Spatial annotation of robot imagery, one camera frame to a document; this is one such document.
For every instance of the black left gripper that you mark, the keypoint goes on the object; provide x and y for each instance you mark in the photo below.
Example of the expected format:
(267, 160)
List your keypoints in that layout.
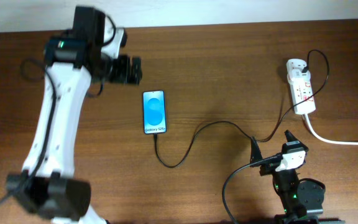
(123, 71)

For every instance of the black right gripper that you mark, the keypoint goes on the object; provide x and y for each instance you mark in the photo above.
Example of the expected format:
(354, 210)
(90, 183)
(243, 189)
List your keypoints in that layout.
(256, 155)

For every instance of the blue Galaxy smartphone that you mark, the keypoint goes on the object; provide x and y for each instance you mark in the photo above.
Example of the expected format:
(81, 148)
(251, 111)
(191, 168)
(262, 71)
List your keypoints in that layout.
(155, 121)

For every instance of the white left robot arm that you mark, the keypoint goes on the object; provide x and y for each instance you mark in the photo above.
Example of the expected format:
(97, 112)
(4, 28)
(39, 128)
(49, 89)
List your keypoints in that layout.
(46, 185)

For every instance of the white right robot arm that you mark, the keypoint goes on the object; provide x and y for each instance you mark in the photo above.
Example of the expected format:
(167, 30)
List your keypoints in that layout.
(285, 184)

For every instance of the white charger plug adapter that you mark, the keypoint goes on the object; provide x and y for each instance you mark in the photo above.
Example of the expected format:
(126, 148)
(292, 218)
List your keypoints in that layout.
(297, 68)

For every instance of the white power strip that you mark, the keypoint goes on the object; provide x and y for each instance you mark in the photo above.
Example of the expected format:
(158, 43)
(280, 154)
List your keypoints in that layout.
(301, 93)

